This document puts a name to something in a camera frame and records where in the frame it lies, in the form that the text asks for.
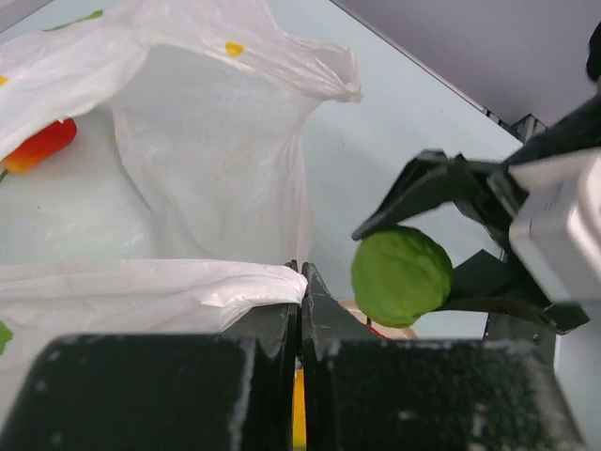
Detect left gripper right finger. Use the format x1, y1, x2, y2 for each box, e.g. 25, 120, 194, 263
300, 263, 586, 450

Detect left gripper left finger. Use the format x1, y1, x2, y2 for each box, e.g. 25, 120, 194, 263
1, 259, 301, 450

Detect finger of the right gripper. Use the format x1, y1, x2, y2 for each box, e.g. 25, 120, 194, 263
438, 250, 590, 334
352, 149, 511, 242

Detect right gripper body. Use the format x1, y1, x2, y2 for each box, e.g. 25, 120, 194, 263
485, 21, 601, 226

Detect fake mango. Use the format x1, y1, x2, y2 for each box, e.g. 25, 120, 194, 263
292, 369, 307, 449

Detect fake red bell pepper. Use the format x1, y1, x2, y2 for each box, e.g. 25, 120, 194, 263
366, 324, 386, 339

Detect beige ceramic plate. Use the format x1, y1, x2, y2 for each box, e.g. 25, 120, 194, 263
337, 296, 422, 340

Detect fake green apple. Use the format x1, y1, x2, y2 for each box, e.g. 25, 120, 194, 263
350, 226, 454, 329

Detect white plastic bag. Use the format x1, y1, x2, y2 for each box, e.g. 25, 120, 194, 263
1, 1, 362, 390

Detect fake strawberry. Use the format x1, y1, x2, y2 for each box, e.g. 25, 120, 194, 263
2, 118, 78, 175

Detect aluminium frame rail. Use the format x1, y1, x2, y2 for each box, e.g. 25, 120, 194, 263
332, 1, 547, 143

